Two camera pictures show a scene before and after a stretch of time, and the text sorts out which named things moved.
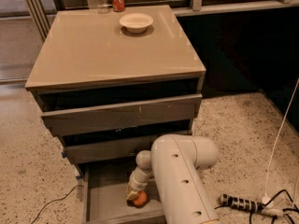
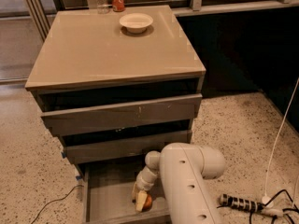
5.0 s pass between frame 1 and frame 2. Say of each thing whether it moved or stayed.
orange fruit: moved
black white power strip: stayed
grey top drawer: stayed
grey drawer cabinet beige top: stayed
